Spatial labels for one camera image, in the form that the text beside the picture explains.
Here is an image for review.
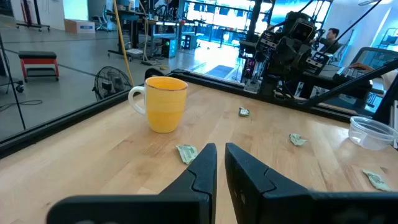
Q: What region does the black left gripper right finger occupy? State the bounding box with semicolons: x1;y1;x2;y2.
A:
224;142;398;224

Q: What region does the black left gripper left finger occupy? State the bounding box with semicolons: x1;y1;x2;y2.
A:
46;142;218;224

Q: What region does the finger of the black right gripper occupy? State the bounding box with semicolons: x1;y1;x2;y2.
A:
306;51;331;68
255;30;279;52

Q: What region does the clear plastic container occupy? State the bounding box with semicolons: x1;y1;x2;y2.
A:
348;116;398;151

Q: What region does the person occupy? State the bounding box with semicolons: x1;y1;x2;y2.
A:
313;27;343;55

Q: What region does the black keyboard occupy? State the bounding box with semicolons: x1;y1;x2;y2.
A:
333;67;374;82

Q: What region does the person's hand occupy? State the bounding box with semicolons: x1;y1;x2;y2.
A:
348;62;374;72

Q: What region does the dark floor mat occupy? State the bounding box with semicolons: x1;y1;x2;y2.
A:
205;64;234;78

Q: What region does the yellow ceramic mug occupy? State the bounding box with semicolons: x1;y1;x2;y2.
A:
127;76;188;134

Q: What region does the black computer tower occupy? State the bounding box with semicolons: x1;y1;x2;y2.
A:
160;37;178;59

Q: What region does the black workbench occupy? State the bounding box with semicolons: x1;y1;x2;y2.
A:
105;9;184;60

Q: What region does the black floor fan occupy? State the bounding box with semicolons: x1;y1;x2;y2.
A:
92;65;133;102

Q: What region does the cardboard box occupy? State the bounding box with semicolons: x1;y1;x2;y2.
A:
64;19;96;34

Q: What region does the red black step stool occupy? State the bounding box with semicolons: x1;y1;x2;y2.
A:
17;50;60;83

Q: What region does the thin black pole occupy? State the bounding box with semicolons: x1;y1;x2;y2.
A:
0;32;26;131

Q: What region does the black rolling stand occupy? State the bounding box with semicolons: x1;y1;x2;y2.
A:
16;0;51;32

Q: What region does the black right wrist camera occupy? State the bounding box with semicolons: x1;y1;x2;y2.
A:
284;11;317;43

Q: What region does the yellow hanging cable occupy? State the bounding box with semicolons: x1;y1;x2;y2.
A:
112;0;135;87

